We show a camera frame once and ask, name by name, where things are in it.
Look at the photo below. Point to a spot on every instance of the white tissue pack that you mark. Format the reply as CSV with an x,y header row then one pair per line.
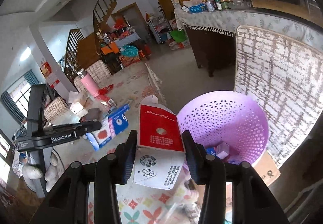
x,y
77,101

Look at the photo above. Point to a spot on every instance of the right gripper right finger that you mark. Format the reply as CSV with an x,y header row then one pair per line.
x,y
208,170

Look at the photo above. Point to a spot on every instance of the dark wooden sideboard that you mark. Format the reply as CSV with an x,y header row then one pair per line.
x,y
212,51

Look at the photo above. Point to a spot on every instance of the chair with patterned cover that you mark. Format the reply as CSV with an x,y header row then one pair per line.
x,y
284,76

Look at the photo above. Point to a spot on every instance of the crumpled red wrapper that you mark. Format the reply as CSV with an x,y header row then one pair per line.
x,y
106,90

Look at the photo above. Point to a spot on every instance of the blue tissue box on sideboard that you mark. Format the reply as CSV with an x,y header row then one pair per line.
x,y
198,8

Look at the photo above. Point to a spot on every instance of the red and white carton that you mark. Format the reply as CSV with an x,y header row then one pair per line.
x,y
160,152

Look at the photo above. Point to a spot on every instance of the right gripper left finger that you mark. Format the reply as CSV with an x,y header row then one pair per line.
x,y
111,170

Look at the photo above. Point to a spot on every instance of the pink thermos bottle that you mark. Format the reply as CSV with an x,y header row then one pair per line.
x,y
89,83

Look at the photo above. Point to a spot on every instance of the purple plastic waste basket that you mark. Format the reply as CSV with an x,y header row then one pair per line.
x,y
230,117

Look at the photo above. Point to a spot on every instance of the green plastic basket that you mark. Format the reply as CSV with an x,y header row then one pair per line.
x,y
178,35

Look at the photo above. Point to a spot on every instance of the white gloved left hand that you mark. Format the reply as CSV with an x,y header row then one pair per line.
x,y
32,172

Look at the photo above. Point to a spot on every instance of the cardboard box under basket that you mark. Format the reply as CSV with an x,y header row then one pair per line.
x,y
267,169

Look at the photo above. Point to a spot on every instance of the blue and white box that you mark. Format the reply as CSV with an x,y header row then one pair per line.
x,y
112,125

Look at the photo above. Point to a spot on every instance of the wooden staircase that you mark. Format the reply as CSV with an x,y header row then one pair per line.
x,y
82,51

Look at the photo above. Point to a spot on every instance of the far chair patterned cover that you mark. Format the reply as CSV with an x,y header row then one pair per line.
x,y
100,74

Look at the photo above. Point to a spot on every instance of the patterned sideboard cloth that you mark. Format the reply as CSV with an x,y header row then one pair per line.
x,y
226,22

